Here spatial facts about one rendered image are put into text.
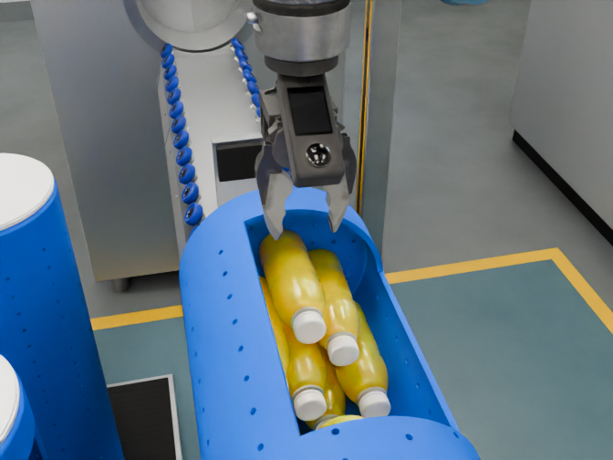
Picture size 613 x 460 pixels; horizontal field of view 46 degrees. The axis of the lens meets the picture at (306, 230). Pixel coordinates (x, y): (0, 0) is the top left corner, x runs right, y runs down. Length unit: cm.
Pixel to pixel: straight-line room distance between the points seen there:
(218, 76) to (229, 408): 140
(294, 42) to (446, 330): 199
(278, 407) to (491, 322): 197
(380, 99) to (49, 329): 83
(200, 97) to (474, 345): 126
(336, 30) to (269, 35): 6
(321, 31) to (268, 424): 36
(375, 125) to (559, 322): 132
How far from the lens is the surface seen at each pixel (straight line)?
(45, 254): 140
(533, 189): 337
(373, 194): 170
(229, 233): 91
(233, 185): 144
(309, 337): 88
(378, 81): 156
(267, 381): 72
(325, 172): 64
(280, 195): 75
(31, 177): 145
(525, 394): 242
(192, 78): 203
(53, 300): 147
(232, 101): 189
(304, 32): 65
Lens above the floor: 176
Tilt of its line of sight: 36 degrees down
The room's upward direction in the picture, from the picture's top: straight up
